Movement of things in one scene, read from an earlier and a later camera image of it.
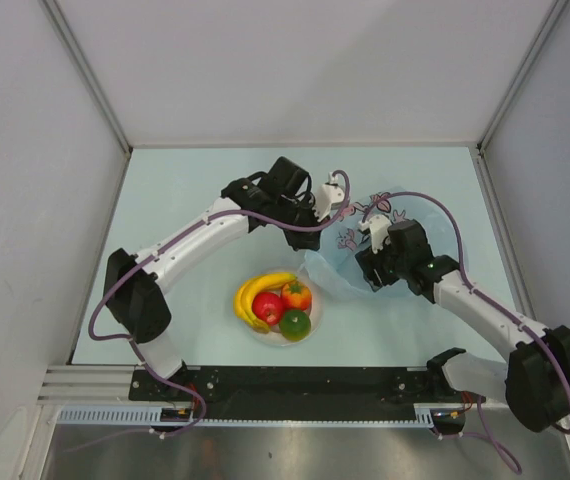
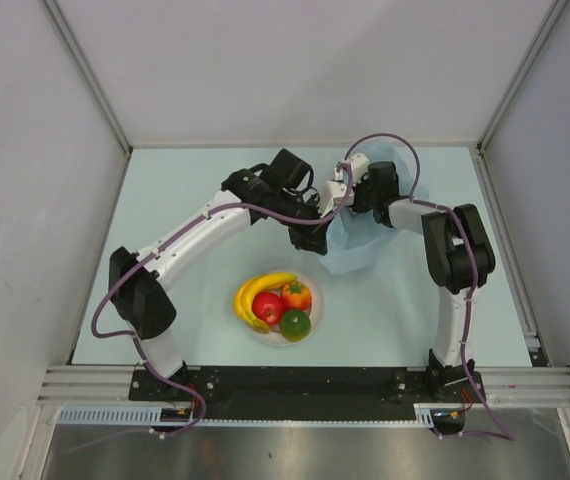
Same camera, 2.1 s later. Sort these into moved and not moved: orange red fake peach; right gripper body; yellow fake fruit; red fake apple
Moved: right gripper body
Not moved: yellow fake fruit; orange red fake peach; red fake apple
